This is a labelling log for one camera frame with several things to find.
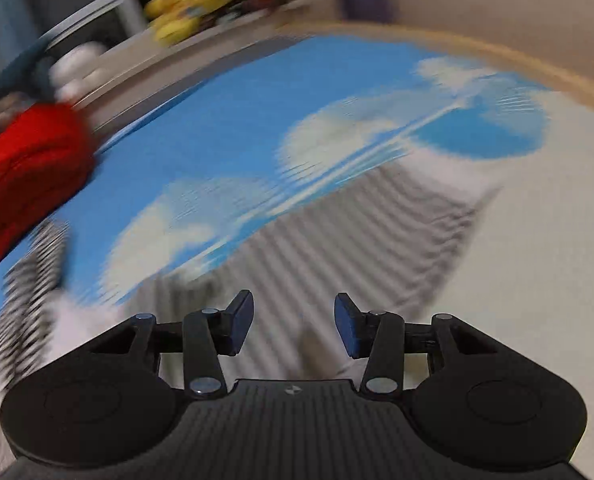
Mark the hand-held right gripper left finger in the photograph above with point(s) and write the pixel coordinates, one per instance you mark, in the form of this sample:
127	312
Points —
239	322

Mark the white plush toy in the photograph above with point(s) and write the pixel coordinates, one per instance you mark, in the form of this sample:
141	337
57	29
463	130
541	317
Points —
79	67

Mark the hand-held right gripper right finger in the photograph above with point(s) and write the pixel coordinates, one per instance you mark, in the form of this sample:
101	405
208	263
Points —
348	325

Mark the yellow toy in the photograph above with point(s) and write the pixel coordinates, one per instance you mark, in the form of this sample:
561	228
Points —
187	10

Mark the red folded garment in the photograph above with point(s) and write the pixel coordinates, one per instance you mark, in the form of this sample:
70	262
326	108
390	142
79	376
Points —
22	170

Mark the blue cloud-print blanket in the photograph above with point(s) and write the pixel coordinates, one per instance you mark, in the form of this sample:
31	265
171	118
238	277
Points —
217	125

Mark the blue-grey plush toy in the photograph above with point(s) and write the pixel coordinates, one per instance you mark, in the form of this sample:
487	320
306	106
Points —
12	72

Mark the grey striped garment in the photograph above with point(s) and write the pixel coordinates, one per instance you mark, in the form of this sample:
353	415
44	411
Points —
337	240

